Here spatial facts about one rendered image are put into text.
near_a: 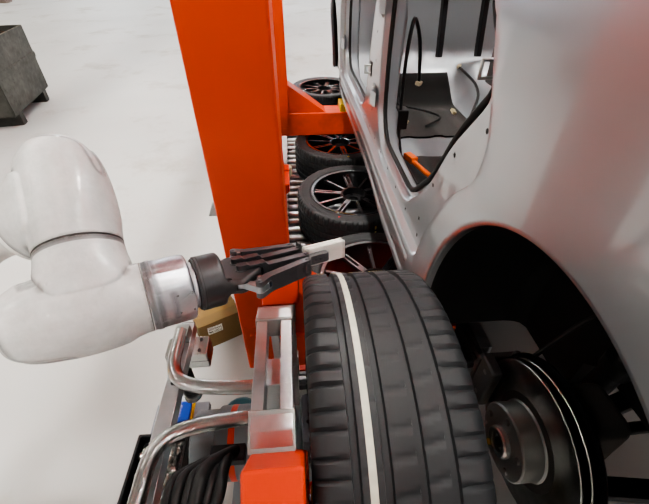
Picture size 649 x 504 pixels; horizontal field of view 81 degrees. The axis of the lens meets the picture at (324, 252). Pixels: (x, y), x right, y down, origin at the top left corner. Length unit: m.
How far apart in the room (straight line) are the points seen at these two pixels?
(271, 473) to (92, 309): 0.27
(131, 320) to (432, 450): 0.40
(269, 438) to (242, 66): 0.61
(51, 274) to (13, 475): 1.67
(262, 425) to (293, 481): 0.10
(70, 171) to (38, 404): 1.80
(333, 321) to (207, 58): 0.51
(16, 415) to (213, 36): 1.92
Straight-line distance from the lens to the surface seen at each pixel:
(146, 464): 0.73
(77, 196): 0.54
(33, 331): 0.50
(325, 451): 0.54
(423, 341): 0.60
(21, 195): 0.57
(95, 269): 0.50
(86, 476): 1.98
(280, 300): 0.78
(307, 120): 2.86
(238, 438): 0.81
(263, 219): 0.91
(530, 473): 0.90
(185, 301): 0.50
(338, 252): 0.61
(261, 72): 0.77
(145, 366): 2.15
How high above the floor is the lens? 1.64
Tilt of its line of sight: 40 degrees down
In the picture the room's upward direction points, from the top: straight up
